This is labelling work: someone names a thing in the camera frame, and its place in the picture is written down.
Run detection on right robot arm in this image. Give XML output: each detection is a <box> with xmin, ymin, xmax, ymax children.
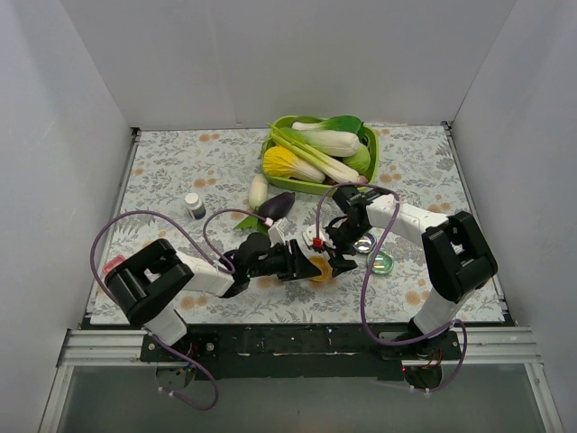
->
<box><xmin>311</xmin><ymin>182</ymin><xmax>498</xmax><ymax>359</ymax></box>

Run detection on green plastic tray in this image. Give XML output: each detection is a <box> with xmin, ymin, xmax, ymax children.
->
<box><xmin>261</xmin><ymin>115</ymin><xmax>380</xmax><ymax>198</ymax></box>

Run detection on pink square pill box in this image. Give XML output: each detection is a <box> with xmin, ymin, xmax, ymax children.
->
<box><xmin>103</xmin><ymin>254</ymin><xmax>125</xmax><ymax>274</ymax></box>

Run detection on purple cable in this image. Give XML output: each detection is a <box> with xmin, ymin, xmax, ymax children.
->
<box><xmin>89</xmin><ymin>207</ymin><xmax>276</xmax><ymax>411</ymax></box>
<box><xmin>315</xmin><ymin>187</ymin><xmax>470</xmax><ymax>394</ymax></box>

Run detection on yellow napa cabbage toy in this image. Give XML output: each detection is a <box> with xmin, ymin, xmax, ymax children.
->
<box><xmin>262</xmin><ymin>146</ymin><xmax>325</xmax><ymax>183</ymax></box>

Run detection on black base frame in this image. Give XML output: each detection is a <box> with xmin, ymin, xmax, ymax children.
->
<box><xmin>140</xmin><ymin>324</ymin><xmax>464</xmax><ymax>381</ymax></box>

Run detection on blue round pill case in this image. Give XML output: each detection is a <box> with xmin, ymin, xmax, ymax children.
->
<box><xmin>353</xmin><ymin>233</ymin><xmax>377</xmax><ymax>254</ymax></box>

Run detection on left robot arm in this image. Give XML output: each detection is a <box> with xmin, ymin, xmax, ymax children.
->
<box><xmin>105</xmin><ymin>233</ymin><xmax>322</xmax><ymax>361</ymax></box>

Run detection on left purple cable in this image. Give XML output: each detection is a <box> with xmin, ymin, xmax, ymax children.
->
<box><xmin>89</xmin><ymin>207</ymin><xmax>276</xmax><ymax>411</ymax></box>

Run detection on bok choy toy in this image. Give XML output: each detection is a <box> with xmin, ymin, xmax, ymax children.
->
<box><xmin>280</xmin><ymin>115</ymin><xmax>368</xmax><ymax>158</ymax></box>

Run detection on green round pill case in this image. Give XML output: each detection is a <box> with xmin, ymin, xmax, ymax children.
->
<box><xmin>366</xmin><ymin>250</ymin><xmax>394</xmax><ymax>275</ymax></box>

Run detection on purple eggplant toy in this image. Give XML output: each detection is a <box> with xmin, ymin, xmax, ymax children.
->
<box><xmin>257</xmin><ymin>191</ymin><xmax>296</xmax><ymax>221</ymax></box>

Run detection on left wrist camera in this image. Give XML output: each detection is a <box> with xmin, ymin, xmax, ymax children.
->
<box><xmin>268</xmin><ymin>217</ymin><xmax>290</xmax><ymax>246</ymax></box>

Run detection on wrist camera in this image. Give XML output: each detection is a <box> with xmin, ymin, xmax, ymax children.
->
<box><xmin>268</xmin><ymin>217</ymin><xmax>290</xmax><ymax>246</ymax></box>
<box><xmin>302</xmin><ymin>225</ymin><xmax>334</xmax><ymax>253</ymax></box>

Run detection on white blue pill bottle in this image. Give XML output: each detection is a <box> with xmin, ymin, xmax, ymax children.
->
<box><xmin>185</xmin><ymin>192</ymin><xmax>206</xmax><ymax>220</ymax></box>

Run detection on green celery stalk toy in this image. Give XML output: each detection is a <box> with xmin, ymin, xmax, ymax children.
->
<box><xmin>269</xmin><ymin>124</ymin><xmax>334</xmax><ymax>171</ymax></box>

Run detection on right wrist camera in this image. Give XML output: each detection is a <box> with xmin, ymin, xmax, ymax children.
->
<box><xmin>302</xmin><ymin>225</ymin><xmax>334</xmax><ymax>253</ymax></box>

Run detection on white radish toy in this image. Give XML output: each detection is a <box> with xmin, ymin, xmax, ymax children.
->
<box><xmin>248</xmin><ymin>174</ymin><xmax>269</xmax><ymax>209</ymax></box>

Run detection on yellow round pill case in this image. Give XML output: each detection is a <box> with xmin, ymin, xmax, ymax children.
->
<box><xmin>309</xmin><ymin>256</ymin><xmax>332</xmax><ymax>283</ymax></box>

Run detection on long white daikon toy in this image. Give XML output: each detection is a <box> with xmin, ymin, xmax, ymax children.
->
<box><xmin>310</xmin><ymin>156</ymin><xmax>367</xmax><ymax>183</ymax></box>

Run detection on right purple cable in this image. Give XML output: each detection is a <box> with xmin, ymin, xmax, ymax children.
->
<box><xmin>315</xmin><ymin>187</ymin><xmax>470</xmax><ymax>394</ymax></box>

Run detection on green cabbage toy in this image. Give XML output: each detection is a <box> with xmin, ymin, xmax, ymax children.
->
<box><xmin>342</xmin><ymin>144</ymin><xmax>371</xmax><ymax>175</ymax></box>

